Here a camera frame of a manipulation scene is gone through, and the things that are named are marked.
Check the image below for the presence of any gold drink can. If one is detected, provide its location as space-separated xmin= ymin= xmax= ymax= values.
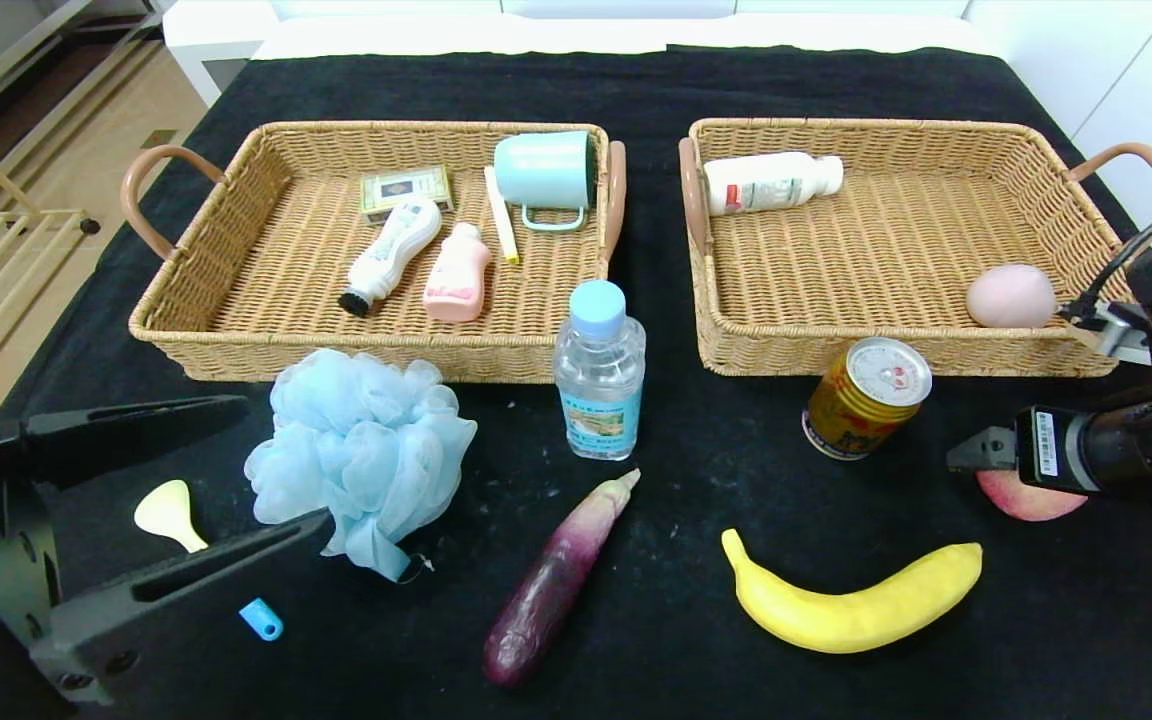
xmin=801 ymin=337 xmax=933 ymax=462

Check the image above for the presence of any white stick with yellow tip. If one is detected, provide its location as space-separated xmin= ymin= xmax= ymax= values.
xmin=483 ymin=166 xmax=521 ymax=266

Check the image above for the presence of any wicker basket with food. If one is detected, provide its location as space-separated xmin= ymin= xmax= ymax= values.
xmin=678 ymin=117 xmax=1152 ymax=379

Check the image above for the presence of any mint green mug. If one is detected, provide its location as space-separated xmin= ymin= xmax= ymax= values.
xmin=493 ymin=131 xmax=600 ymax=233

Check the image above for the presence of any light blue bath pouf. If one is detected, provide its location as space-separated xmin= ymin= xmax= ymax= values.
xmin=244 ymin=348 xmax=479 ymax=584

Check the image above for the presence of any yellow banana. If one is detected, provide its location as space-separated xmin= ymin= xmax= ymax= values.
xmin=721 ymin=528 xmax=984 ymax=656

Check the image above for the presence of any white bottle with black brush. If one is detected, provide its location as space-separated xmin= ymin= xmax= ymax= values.
xmin=337 ymin=197 xmax=443 ymax=319

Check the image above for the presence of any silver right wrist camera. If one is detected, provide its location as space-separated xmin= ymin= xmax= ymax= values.
xmin=1061 ymin=298 xmax=1152 ymax=367

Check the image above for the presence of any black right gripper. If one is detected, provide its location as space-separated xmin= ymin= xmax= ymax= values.
xmin=945 ymin=404 xmax=1152 ymax=498

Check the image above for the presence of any purple eggplant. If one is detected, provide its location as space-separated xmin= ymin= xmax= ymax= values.
xmin=482 ymin=468 xmax=643 ymax=688

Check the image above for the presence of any pale pink egg-shaped fruit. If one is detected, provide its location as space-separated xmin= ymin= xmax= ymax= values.
xmin=966 ymin=263 xmax=1058 ymax=329

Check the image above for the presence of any white bottle with red label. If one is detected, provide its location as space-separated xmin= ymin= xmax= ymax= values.
xmin=702 ymin=151 xmax=845 ymax=217

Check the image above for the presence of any small printed card box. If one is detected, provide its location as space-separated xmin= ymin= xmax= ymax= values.
xmin=360 ymin=165 xmax=455 ymax=224

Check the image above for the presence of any clear water bottle blue cap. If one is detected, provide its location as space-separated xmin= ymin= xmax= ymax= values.
xmin=553 ymin=280 xmax=648 ymax=462

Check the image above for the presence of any yellow spoon with blue handle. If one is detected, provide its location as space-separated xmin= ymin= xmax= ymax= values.
xmin=134 ymin=479 xmax=285 ymax=642

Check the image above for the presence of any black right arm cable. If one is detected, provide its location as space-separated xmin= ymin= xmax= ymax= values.
xmin=1076 ymin=214 xmax=1152 ymax=313

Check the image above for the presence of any pink lotion bottle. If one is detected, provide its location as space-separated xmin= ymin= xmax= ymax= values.
xmin=422 ymin=222 xmax=493 ymax=323

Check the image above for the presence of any black table cloth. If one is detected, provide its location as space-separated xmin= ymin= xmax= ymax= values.
xmin=0 ymin=46 xmax=1152 ymax=720

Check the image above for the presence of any wicker basket with toiletries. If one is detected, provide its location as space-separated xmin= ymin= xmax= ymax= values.
xmin=121 ymin=120 xmax=629 ymax=385

